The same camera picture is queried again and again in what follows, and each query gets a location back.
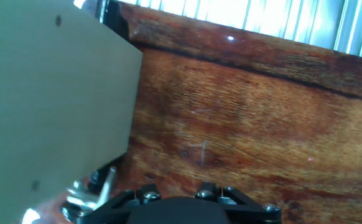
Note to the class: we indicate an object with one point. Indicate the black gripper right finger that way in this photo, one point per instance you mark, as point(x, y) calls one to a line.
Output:
point(255, 214)

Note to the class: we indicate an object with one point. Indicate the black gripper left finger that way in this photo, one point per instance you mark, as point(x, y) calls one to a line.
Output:
point(148, 193)

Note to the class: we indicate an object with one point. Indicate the silver metal hinge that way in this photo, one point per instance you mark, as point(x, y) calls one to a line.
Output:
point(84, 199)

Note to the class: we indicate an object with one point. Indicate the cream wooden box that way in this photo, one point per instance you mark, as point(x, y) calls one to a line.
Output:
point(50, 102)

